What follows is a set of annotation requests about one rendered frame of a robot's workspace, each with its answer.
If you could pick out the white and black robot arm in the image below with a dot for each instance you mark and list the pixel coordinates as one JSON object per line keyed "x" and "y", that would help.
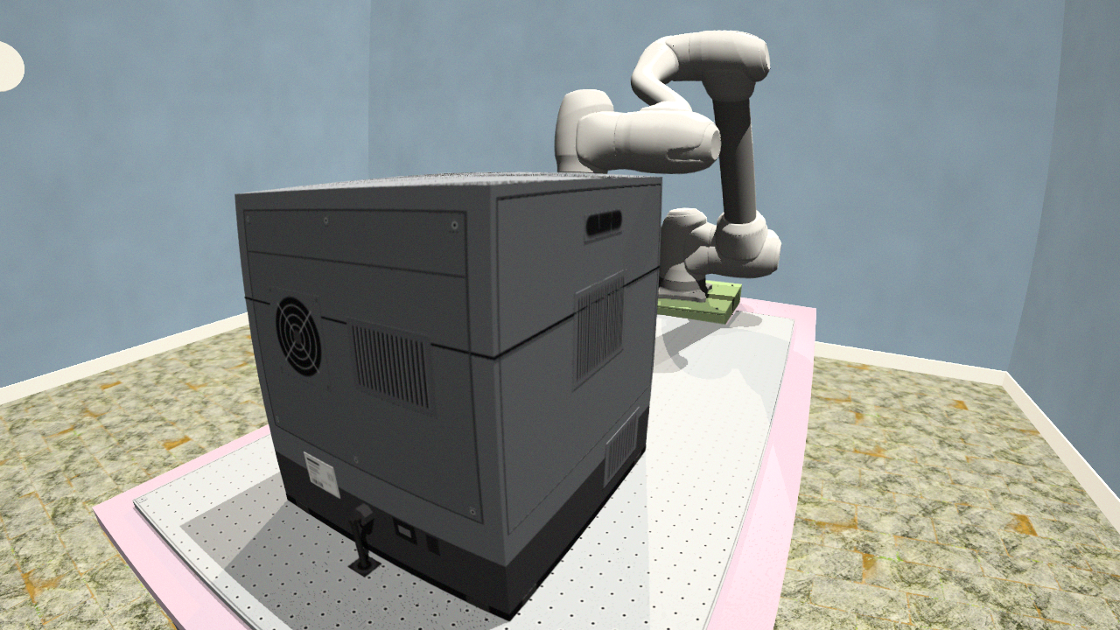
{"x": 668, "y": 138}

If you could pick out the dark grey instrument cabinet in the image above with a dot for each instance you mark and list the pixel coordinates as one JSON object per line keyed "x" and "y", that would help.
{"x": 463, "y": 366}

